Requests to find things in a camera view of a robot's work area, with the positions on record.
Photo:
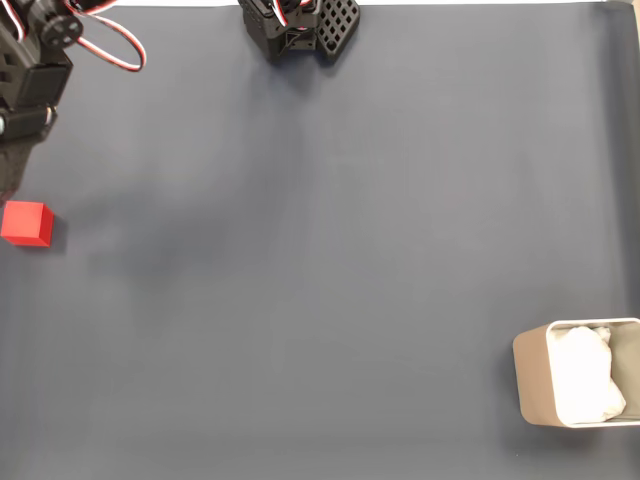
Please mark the red cube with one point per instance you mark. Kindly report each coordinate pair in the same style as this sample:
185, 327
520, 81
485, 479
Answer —
25, 222

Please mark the beige rounded box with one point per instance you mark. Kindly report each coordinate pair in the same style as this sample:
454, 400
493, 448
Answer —
532, 375

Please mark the dark blue-grey table mat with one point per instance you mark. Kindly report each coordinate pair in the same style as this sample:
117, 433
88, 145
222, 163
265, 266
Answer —
320, 250

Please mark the white crumpled tissue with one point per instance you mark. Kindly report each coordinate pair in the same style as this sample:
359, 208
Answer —
582, 375

